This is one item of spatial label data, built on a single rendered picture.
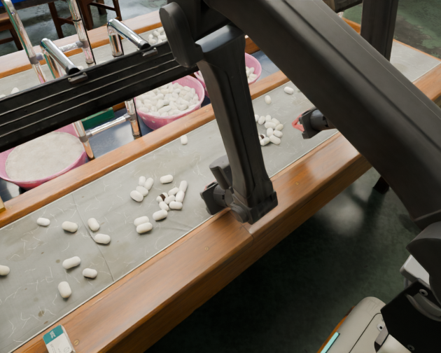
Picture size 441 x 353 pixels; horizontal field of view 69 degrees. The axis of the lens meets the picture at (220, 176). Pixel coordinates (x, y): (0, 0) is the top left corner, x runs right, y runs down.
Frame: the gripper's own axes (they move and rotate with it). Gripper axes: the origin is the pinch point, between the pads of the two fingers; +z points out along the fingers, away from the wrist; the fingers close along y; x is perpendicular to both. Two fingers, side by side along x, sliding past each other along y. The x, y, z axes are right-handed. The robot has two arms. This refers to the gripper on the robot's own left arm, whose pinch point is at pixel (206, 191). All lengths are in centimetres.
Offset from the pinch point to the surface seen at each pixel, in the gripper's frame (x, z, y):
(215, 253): 9.8, -13.4, 9.7
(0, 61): -66, 73, 26
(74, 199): -12.4, 15.8, 29.1
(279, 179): 5.4, -8.1, -17.9
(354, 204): 64, 42, -94
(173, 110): -22.9, 27.9, -12.4
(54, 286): 0.7, 0.6, 41.8
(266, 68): -23, 38, -65
